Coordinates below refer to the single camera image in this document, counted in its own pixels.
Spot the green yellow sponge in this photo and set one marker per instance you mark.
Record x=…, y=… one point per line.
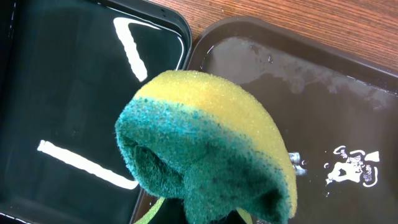
x=206, y=141

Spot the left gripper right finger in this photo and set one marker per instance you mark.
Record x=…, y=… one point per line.
x=232, y=218

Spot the black water basin tray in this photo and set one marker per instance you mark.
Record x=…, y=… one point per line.
x=68, y=69

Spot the large dark serving tray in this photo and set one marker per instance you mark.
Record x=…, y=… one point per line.
x=337, y=115

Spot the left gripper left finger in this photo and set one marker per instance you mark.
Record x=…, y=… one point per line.
x=171, y=212

